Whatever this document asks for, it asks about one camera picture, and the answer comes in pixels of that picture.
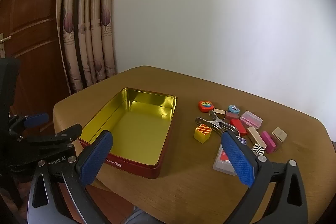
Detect clear box blue red label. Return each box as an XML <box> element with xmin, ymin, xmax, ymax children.
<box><xmin>213</xmin><ymin>145</ymin><xmax>237</xmax><ymax>176</ymax></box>

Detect yellow red striped cube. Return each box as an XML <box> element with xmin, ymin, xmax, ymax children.
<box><xmin>194</xmin><ymin>123</ymin><xmax>212</xmax><ymax>144</ymax></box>

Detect magenta rectangular block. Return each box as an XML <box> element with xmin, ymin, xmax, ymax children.
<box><xmin>260</xmin><ymin>131</ymin><xmax>277</xmax><ymax>154</ymax></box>

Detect beige small box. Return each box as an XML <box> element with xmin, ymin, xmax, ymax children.
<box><xmin>272</xmin><ymin>127</ymin><xmax>288</xmax><ymax>143</ymax></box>

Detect gold rectangular lipstick case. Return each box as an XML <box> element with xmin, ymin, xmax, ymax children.
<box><xmin>247</xmin><ymin>126</ymin><xmax>267</xmax><ymax>149</ymax></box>

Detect red gold tin box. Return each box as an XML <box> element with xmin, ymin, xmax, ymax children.
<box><xmin>79</xmin><ymin>88</ymin><xmax>177</xmax><ymax>179</ymax></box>

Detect person's grey trousers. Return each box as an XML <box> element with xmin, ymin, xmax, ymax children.
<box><xmin>124</xmin><ymin>206</ymin><xmax>163</xmax><ymax>224</ymax></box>

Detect clear pink plastic box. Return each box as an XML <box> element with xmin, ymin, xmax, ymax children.
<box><xmin>240</xmin><ymin>110</ymin><xmax>263</xmax><ymax>129</ymax></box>

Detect red rectangular block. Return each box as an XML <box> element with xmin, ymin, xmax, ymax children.
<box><xmin>230</xmin><ymin>119</ymin><xmax>247</xmax><ymax>136</ymax></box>

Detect silver metal clamp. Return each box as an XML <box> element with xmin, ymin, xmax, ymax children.
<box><xmin>195</xmin><ymin>110</ymin><xmax>240</xmax><ymax>136</ymax></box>

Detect blue oval case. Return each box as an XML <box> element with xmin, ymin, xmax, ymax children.
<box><xmin>228</xmin><ymin>105</ymin><xmax>240</xmax><ymax>114</ymax></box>

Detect gold maroon lipstick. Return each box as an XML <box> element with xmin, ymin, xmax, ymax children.
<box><xmin>213</xmin><ymin>109</ymin><xmax>239</xmax><ymax>120</ymax></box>

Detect brown wooden door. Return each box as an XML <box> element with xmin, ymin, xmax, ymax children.
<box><xmin>1</xmin><ymin>0</ymin><xmax>70</xmax><ymax>135</ymax></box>

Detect red square tape measure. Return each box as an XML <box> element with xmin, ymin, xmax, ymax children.
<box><xmin>198</xmin><ymin>101</ymin><xmax>214</xmax><ymax>113</ymax></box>

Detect beige floral curtain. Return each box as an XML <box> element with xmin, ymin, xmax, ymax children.
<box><xmin>56</xmin><ymin>0</ymin><xmax>117</xmax><ymax>93</ymax></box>

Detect metal door handle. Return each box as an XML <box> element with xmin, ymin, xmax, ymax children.
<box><xmin>0</xmin><ymin>33</ymin><xmax>11</xmax><ymax>59</ymax></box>

